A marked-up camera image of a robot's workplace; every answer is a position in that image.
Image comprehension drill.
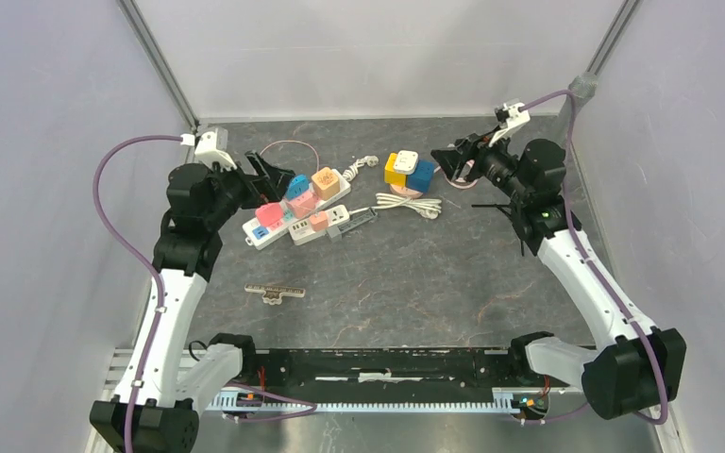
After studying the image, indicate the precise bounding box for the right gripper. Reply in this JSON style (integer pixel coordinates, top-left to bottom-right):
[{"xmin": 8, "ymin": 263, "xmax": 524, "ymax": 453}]
[{"xmin": 430, "ymin": 125, "xmax": 531, "ymax": 205}]

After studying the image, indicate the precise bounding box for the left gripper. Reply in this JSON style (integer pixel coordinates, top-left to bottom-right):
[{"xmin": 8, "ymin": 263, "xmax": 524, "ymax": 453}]
[{"xmin": 203, "ymin": 149, "xmax": 294, "ymax": 228}]

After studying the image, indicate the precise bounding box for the blue cube socket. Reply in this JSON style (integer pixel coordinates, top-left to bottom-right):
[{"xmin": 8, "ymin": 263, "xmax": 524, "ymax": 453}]
[{"xmin": 406, "ymin": 159, "xmax": 435, "ymax": 193}]

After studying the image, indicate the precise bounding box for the yellow cube socket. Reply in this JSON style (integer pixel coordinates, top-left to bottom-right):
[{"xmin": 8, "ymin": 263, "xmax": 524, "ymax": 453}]
[{"xmin": 383, "ymin": 153, "xmax": 407, "ymax": 187}]

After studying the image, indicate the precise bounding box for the white square plug adapter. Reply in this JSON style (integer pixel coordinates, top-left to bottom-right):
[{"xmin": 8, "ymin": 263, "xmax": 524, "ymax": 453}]
[{"xmin": 396, "ymin": 150, "xmax": 419, "ymax": 175}]

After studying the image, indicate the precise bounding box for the small pink charger plug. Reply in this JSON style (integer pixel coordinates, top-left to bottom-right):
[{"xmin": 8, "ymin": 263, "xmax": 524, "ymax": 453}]
[{"xmin": 309, "ymin": 210, "xmax": 329, "ymax": 232}]

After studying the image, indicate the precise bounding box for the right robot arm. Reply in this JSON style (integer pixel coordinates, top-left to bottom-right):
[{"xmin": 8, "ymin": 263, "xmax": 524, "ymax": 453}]
[{"xmin": 430, "ymin": 135, "xmax": 686, "ymax": 425}]

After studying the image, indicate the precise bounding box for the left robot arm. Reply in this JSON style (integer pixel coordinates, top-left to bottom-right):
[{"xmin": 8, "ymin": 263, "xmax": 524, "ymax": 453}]
[{"xmin": 90, "ymin": 152, "xmax": 295, "ymax": 452}]

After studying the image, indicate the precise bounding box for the blue plug adapter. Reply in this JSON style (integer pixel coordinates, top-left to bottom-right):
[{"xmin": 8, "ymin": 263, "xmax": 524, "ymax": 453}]
[{"xmin": 284, "ymin": 175, "xmax": 310, "ymax": 201}]

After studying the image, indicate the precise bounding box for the pink square plug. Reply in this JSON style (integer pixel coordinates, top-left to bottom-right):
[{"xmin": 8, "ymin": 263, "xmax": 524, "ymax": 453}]
[{"xmin": 286, "ymin": 190, "xmax": 320, "ymax": 219}]

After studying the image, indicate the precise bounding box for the tan wooden cube plug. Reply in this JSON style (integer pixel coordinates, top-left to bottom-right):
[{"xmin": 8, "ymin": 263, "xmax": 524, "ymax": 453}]
[{"xmin": 311, "ymin": 167, "xmax": 342, "ymax": 201}]

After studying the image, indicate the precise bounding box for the pink round socket base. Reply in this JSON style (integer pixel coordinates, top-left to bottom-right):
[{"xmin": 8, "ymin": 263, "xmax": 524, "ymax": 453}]
[{"xmin": 389, "ymin": 184, "xmax": 423, "ymax": 199}]

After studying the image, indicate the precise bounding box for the long white power strip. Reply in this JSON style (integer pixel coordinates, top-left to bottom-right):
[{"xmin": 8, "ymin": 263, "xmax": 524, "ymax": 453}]
[{"xmin": 242, "ymin": 169, "xmax": 351, "ymax": 250}]

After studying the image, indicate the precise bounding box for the small white power strip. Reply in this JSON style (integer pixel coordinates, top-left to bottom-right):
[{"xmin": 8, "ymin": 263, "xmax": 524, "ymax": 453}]
[{"xmin": 289, "ymin": 205, "xmax": 351, "ymax": 245}]

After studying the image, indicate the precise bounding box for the thin pink charger cable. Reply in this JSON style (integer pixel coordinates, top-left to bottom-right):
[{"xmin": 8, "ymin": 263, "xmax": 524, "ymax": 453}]
[{"xmin": 258, "ymin": 140, "xmax": 321, "ymax": 175}]

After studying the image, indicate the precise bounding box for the white bundled cable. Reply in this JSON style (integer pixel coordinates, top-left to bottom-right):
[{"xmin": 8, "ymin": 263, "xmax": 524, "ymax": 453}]
[{"xmin": 375, "ymin": 192, "xmax": 444, "ymax": 221}]

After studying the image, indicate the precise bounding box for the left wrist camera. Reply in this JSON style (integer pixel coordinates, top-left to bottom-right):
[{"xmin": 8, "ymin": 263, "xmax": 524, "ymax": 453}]
[{"xmin": 194, "ymin": 126, "xmax": 237, "ymax": 171}]

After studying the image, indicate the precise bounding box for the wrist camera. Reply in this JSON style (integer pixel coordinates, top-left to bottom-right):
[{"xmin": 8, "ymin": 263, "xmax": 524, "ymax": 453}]
[
  {"xmin": 194, "ymin": 126, "xmax": 237, "ymax": 171},
  {"xmin": 488, "ymin": 100, "xmax": 531, "ymax": 147}
]

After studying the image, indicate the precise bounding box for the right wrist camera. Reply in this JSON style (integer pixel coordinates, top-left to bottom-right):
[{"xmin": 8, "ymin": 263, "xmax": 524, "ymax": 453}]
[{"xmin": 488, "ymin": 100, "xmax": 531, "ymax": 147}]

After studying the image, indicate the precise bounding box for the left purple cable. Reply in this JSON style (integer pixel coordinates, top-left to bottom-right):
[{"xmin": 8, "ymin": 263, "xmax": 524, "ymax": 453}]
[{"xmin": 92, "ymin": 134, "xmax": 196, "ymax": 453}]

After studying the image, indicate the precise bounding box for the purple cable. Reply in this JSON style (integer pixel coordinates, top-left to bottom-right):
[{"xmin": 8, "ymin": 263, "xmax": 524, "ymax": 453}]
[
  {"xmin": 512, "ymin": 89, "xmax": 670, "ymax": 427},
  {"xmin": 92, "ymin": 134, "xmax": 196, "ymax": 453}
]

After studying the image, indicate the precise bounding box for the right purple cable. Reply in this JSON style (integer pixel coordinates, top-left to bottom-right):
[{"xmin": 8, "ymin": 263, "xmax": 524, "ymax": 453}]
[{"xmin": 512, "ymin": 89, "xmax": 670, "ymax": 427}]

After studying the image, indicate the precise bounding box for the white cable duct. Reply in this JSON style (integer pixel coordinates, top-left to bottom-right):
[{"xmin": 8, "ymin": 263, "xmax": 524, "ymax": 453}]
[{"xmin": 206, "ymin": 388, "xmax": 548, "ymax": 415}]

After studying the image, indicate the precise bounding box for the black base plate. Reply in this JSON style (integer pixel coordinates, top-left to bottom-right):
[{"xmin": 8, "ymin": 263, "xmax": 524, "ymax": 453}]
[{"xmin": 236, "ymin": 347, "xmax": 549, "ymax": 404}]

